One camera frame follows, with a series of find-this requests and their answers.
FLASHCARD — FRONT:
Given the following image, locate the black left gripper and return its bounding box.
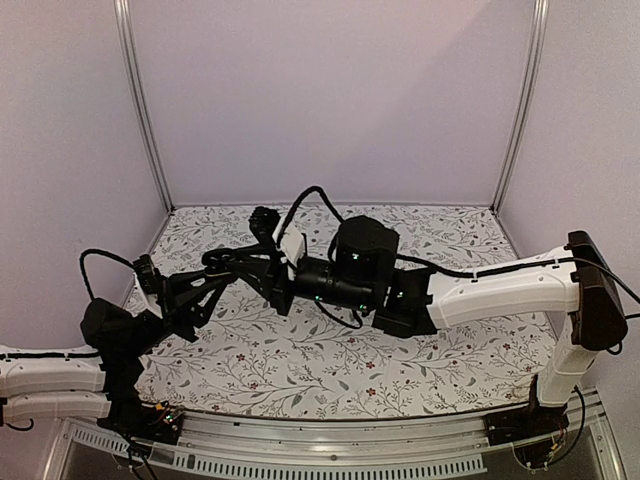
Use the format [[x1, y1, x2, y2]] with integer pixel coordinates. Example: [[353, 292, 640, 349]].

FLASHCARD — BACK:
[[122, 268, 226, 358]]

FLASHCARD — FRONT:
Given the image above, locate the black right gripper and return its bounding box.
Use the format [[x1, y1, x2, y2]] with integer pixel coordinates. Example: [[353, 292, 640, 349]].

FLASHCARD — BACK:
[[225, 243, 373, 316]]

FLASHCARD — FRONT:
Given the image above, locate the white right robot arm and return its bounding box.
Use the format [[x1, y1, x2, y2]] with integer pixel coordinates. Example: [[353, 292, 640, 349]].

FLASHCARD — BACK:
[[208, 211, 629, 436]]

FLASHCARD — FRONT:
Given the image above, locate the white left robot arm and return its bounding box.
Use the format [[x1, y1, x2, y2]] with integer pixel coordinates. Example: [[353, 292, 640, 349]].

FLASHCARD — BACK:
[[1, 271, 236, 434]]

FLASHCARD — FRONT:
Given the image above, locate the floral patterned table mat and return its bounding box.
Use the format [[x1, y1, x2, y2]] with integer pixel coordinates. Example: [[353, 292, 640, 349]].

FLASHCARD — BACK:
[[136, 205, 555, 420]]

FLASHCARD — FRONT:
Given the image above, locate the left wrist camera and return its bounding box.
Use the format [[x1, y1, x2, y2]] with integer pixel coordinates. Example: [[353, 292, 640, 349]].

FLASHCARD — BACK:
[[133, 254, 162, 318]]

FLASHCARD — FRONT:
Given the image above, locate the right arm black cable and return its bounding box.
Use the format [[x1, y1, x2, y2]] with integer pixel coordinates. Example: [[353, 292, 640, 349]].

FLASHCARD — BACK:
[[287, 185, 349, 226]]

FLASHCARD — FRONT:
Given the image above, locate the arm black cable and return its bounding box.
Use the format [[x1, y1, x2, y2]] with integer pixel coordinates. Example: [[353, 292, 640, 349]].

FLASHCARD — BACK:
[[287, 185, 349, 226], [78, 248, 141, 304]]

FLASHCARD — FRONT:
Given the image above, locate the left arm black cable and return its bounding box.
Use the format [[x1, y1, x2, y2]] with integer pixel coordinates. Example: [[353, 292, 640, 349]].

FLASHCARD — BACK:
[[78, 248, 141, 304]]

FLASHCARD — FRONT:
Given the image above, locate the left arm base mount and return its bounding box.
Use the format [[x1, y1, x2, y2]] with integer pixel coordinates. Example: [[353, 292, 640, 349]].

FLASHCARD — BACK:
[[97, 387, 185, 445]]

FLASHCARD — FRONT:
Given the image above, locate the front aluminium rail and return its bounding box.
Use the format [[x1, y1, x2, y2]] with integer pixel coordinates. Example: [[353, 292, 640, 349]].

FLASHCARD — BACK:
[[44, 389, 629, 479]]

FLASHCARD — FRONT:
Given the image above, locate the left aluminium frame post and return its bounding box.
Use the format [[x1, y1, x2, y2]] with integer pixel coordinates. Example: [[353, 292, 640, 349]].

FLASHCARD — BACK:
[[113, 0, 175, 214]]

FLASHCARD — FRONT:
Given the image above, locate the aluminium frame post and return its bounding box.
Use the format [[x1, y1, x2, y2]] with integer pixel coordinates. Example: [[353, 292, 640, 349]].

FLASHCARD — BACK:
[[113, 0, 175, 214], [491, 0, 549, 216]]

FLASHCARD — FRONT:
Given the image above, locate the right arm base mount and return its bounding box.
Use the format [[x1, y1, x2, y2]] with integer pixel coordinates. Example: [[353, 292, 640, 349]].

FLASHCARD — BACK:
[[482, 374, 569, 470]]

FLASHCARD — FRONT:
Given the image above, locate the right aluminium frame post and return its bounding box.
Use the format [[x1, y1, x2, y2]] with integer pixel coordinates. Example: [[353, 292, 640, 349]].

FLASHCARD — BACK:
[[491, 0, 549, 216]]

